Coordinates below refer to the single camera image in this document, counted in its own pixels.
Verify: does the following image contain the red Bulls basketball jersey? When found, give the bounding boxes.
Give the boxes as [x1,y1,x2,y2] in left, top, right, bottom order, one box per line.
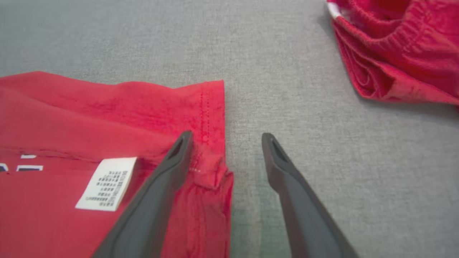
[0,71,234,258]

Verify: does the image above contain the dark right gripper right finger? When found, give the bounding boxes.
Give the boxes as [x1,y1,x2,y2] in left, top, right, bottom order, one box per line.
[261,133,359,258]

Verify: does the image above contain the red shorts with white stripes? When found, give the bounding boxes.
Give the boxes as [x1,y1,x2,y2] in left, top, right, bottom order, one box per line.
[326,0,459,106]

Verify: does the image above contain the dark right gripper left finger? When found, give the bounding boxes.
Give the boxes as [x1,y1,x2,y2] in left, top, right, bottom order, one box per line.
[91,131,194,258]

